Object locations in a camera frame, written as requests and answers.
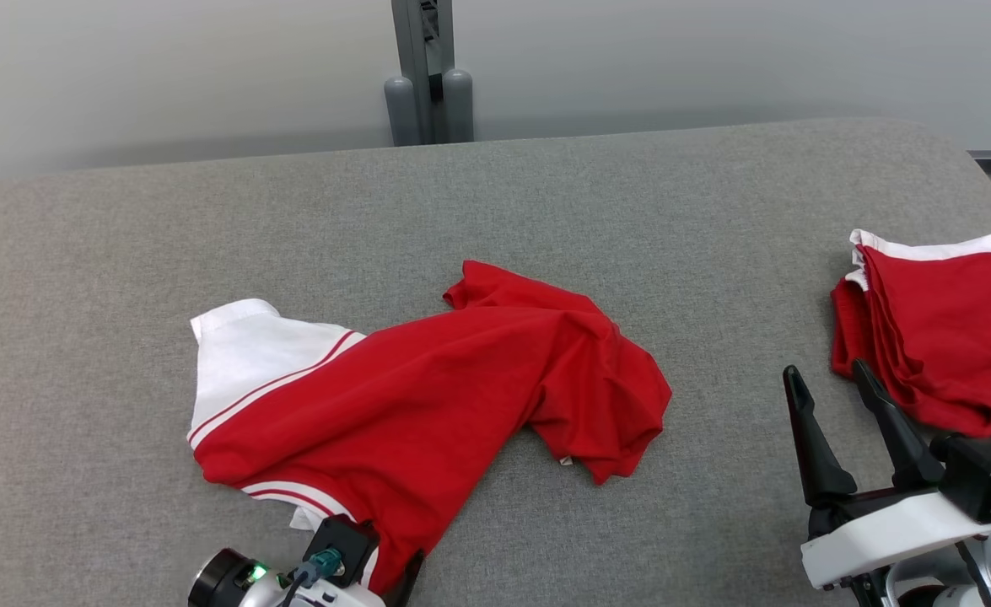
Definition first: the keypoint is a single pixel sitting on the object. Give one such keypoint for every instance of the grey metal partition post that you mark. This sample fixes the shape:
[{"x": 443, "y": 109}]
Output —
[{"x": 423, "y": 59}]

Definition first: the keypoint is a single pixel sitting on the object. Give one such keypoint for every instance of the red t-shirt with white sleeves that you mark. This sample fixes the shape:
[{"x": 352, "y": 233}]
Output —
[{"x": 419, "y": 396}]

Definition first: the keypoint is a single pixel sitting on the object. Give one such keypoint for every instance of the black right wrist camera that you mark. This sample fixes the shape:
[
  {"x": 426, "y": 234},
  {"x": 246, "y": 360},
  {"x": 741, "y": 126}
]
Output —
[{"x": 984, "y": 472}]

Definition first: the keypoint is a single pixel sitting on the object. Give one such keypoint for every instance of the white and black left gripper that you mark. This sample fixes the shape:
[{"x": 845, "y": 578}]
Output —
[{"x": 229, "y": 582}]

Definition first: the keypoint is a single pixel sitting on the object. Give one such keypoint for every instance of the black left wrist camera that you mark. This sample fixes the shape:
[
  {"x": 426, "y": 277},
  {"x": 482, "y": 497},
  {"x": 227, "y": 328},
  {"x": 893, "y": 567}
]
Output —
[{"x": 343, "y": 539}]

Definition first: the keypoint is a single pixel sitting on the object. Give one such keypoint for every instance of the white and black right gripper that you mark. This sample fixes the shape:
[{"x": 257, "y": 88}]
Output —
[{"x": 891, "y": 531}]

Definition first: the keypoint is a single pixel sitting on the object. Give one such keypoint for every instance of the grey cylindrical post foot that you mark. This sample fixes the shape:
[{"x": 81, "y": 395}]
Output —
[
  {"x": 400, "y": 110},
  {"x": 459, "y": 105}
]

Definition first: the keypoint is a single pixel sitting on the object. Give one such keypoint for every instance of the red shorts with white stripes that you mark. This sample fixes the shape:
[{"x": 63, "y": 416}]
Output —
[{"x": 950, "y": 337}]

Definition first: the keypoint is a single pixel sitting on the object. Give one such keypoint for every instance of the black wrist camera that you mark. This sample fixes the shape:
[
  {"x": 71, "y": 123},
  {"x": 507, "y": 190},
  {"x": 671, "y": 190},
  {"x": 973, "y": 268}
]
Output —
[
  {"x": 984, "y": 472},
  {"x": 343, "y": 539}
]

